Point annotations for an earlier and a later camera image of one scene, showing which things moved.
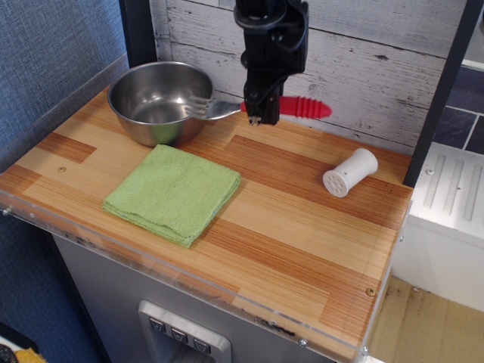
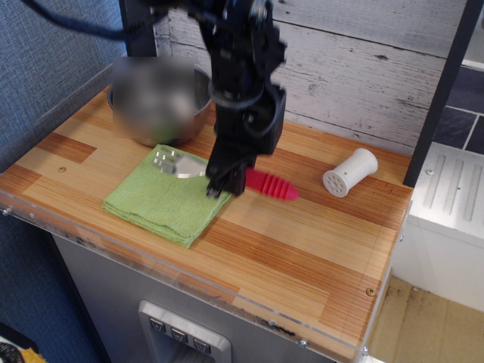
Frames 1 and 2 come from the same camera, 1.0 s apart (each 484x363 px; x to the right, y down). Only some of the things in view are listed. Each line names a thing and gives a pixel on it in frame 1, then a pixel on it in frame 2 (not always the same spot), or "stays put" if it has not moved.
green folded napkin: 174,192 stays put
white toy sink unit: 442,248 stays put
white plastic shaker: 349,172 stays put
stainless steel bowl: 150,100 stays put
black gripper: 274,48 → 242,133
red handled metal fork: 294,107 → 265,182
